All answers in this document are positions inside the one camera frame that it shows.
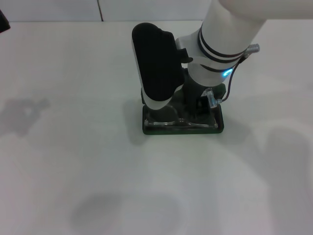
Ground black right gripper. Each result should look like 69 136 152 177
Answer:
181 72 214 121

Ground clear white glasses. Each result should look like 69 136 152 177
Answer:
144 105 219 130

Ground green glasses case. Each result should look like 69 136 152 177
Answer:
141 83 226 136

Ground right arm cable with plug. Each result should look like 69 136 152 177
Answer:
200 43 261 110

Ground silver right camera mount bracket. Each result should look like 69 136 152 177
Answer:
176 34 194 66

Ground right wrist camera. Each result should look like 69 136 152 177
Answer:
131 22 188 111

